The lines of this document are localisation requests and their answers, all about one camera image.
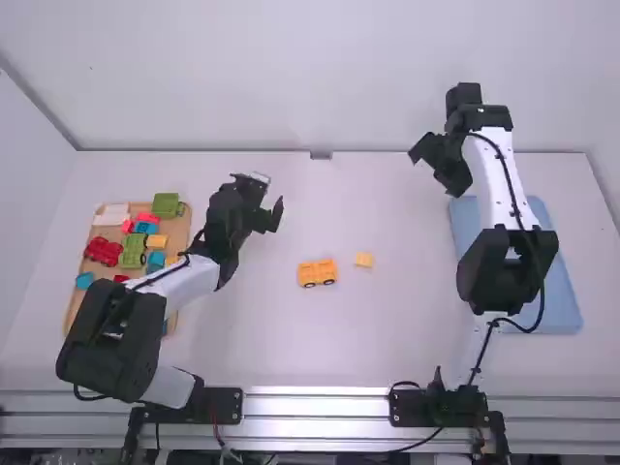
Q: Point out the silver rails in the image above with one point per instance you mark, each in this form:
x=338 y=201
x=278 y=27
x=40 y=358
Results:
x=315 y=402

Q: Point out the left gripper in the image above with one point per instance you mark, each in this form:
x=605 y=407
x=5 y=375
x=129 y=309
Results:
x=249 y=203

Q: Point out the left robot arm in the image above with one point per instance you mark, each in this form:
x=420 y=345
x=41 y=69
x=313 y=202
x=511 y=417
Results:
x=194 y=278

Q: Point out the red toy brick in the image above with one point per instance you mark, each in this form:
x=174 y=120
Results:
x=102 y=252
x=121 y=278

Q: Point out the yellow toy brick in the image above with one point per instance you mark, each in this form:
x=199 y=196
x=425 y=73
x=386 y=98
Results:
x=170 y=261
x=157 y=241
x=364 y=260

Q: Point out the pink toy brick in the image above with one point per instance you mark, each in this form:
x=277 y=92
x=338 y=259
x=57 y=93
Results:
x=148 y=218
x=128 y=226

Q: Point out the yellow toy car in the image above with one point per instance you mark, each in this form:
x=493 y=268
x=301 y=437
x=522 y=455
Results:
x=318 y=274

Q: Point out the tan tray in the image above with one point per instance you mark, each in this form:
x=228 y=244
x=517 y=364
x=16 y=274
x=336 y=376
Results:
x=181 y=227

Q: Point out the blue toy brick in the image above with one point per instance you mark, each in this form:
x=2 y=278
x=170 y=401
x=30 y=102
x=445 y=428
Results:
x=85 y=281
x=156 y=261
x=145 y=227

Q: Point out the blue mat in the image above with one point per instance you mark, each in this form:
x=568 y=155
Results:
x=564 y=290

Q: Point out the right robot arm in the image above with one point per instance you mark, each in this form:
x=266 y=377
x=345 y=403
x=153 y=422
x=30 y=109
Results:
x=489 y=169

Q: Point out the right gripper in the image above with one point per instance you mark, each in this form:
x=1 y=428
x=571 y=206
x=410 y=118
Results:
x=451 y=152

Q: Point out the white toy brick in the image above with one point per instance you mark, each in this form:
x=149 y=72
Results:
x=116 y=209
x=107 y=219

